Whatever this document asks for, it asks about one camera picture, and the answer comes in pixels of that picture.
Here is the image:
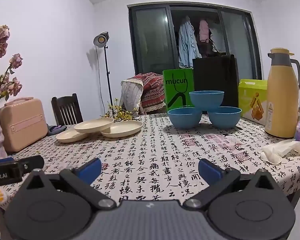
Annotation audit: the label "calligraphy printed tablecloth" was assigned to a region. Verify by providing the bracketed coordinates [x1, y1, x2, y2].
[0, 112, 300, 207]

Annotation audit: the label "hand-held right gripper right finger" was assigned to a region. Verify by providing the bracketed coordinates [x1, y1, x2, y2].
[184, 158, 277, 210]

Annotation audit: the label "yellow flower branch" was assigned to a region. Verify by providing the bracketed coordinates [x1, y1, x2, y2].
[101, 99, 139, 123]

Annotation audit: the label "yellow-green snack box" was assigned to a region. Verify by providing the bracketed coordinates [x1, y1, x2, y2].
[238, 79, 268, 125]

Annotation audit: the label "studio lamp on stand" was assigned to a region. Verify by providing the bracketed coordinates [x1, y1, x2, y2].
[93, 32, 115, 117]

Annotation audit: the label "blue bowl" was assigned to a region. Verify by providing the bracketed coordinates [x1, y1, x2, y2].
[207, 107, 242, 129]
[167, 107, 202, 130]
[189, 91, 225, 112]

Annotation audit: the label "black paper bag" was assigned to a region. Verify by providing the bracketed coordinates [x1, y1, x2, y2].
[192, 39, 239, 110]

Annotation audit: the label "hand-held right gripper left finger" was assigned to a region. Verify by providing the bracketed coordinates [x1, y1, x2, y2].
[23, 158, 117, 210]

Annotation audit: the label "dried pink roses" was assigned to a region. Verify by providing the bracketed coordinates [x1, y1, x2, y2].
[0, 25, 23, 110]

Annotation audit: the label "hanging pink garment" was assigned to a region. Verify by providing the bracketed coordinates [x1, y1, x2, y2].
[199, 19, 212, 43]

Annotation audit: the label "yellow thermos jug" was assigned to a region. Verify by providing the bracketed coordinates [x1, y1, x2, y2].
[264, 48, 300, 138]

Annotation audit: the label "white glove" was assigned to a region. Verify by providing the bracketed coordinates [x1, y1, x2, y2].
[260, 140, 300, 165]

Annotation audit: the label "white quilted cloth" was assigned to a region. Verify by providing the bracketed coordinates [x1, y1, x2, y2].
[120, 78, 143, 117]

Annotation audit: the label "dark framed sliding glass door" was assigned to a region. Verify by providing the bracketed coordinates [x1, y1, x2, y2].
[127, 4, 262, 80]

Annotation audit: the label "dark wooden chair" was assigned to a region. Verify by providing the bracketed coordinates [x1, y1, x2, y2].
[51, 93, 83, 126]

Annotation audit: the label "hanging light blue shirt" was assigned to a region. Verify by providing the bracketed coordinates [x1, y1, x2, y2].
[178, 16, 202, 68]

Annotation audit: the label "purple cloth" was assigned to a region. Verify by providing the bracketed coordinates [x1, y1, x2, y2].
[47, 124, 67, 136]

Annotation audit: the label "cream plate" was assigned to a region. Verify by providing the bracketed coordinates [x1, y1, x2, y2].
[74, 117, 115, 134]
[56, 129, 89, 143]
[101, 121, 142, 138]

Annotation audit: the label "green paper bag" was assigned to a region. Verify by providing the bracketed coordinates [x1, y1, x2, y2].
[162, 69, 195, 113]

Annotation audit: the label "pink hard case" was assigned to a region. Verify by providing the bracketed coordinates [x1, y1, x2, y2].
[0, 97, 48, 152]

